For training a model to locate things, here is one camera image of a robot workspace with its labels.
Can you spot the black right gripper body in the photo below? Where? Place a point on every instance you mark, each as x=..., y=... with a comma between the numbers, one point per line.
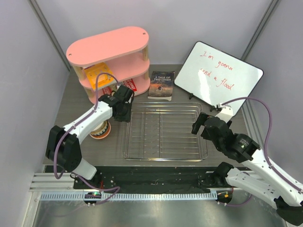
x=205, y=135

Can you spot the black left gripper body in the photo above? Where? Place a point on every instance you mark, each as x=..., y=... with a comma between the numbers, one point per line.
x=125, y=115

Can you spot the beige floral ceramic bowl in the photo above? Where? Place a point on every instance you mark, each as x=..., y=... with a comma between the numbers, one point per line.
x=100, y=129

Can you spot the white blue-petal bowl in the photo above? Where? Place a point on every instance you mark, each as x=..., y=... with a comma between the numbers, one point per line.
x=101, y=132

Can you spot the orange bowl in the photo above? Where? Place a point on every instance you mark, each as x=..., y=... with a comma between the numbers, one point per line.
x=104, y=135

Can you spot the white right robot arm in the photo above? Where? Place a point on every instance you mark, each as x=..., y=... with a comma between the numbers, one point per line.
x=276, y=187

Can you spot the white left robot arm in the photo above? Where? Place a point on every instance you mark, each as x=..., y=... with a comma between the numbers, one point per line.
x=63, y=146

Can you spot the red book on shelf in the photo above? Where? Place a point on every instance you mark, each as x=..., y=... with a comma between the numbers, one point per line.
x=128, y=83

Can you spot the yellow book on shelf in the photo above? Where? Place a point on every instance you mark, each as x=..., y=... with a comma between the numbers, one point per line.
x=104, y=79

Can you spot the dark paperback book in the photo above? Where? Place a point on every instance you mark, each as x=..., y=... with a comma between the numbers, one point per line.
x=161, y=85

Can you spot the pink three-tier shelf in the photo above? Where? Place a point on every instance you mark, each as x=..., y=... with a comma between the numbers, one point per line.
x=124, y=50

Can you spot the clear plastic drip tray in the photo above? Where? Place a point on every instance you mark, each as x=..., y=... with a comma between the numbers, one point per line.
x=165, y=158

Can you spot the white dry-erase board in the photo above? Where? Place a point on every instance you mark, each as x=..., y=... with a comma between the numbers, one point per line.
x=216, y=77

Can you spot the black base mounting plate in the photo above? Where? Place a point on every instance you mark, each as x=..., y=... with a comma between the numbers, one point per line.
x=161, y=180

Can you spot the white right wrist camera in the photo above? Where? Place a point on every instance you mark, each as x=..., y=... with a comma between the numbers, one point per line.
x=226, y=112

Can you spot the slotted cable duct rail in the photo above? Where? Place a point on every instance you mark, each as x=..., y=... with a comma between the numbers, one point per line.
x=95, y=196

